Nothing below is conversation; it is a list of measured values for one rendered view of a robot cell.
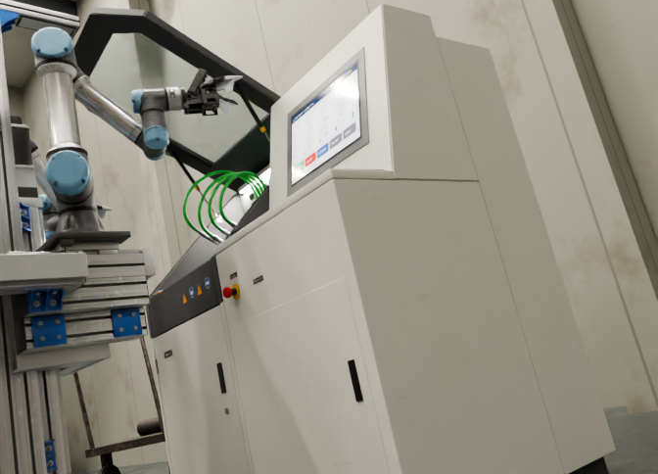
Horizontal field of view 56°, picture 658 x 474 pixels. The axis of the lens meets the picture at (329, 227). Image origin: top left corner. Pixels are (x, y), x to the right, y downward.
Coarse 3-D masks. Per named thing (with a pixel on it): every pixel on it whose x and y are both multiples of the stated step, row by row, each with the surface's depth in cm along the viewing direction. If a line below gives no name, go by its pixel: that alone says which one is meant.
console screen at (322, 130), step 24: (336, 72) 206; (360, 72) 193; (312, 96) 217; (336, 96) 203; (360, 96) 191; (288, 120) 229; (312, 120) 213; (336, 120) 200; (360, 120) 188; (288, 144) 225; (312, 144) 210; (336, 144) 197; (360, 144) 185; (288, 168) 221; (312, 168) 206; (288, 192) 217
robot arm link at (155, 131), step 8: (144, 112) 192; (152, 112) 192; (160, 112) 193; (144, 120) 192; (152, 120) 191; (160, 120) 192; (144, 128) 191; (152, 128) 190; (160, 128) 191; (144, 136) 192; (152, 136) 190; (160, 136) 190; (152, 144) 191; (160, 144) 193
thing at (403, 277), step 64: (320, 64) 217; (384, 64) 184; (384, 128) 177; (448, 128) 191; (320, 192) 160; (384, 192) 165; (448, 192) 181; (256, 256) 187; (320, 256) 161; (384, 256) 158; (448, 256) 172; (256, 320) 188; (320, 320) 162; (384, 320) 151; (448, 320) 164; (512, 320) 179; (256, 384) 189; (320, 384) 162; (384, 384) 144; (448, 384) 156; (512, 384) 170; (256, 448) 190; (320, 448) 163; (384, 448) 143; (448, 448) 150; (512, 448) 162
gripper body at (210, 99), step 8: (184, 88) 198; (200, 88) 199; (208, 88) 199; (184, 96) 196; (192, 96) 199; (200, 96) 200; (208, 96) 199; (216, 96) 199; (184, 104) 197; (192, 104) 198; (200, 104) 200; (208, 104) 198; (216, 104) 199; (184, 112) 199; (192, 112) 200; (200, 112) 201; (216, 112) 204
